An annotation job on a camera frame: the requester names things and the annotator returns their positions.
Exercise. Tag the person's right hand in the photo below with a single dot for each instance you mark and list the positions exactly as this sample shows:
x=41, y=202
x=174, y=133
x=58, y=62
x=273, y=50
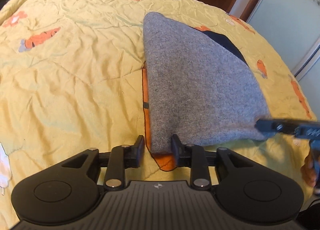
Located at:
x=309, y=174

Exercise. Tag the yellow carrot print quilt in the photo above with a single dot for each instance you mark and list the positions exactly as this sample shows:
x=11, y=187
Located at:
x=73, y=77

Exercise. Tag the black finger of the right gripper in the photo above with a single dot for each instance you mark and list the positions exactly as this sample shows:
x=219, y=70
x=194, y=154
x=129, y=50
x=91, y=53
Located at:
x=270, y=127

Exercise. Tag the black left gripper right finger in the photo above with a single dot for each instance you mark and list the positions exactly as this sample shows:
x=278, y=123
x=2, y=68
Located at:
x=181, y=153

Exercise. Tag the frosted glass wardrobe door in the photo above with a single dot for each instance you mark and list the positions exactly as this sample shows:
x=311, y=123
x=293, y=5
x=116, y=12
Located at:
x=292, y=28

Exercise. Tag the dark navy garment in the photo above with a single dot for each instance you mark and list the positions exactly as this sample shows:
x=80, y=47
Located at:
x=225, y=42

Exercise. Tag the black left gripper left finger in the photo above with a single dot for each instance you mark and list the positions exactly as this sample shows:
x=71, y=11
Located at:
x=133, y=154

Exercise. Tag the grey knitted sweater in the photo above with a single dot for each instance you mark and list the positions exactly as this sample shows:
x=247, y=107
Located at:
x=197, y=89

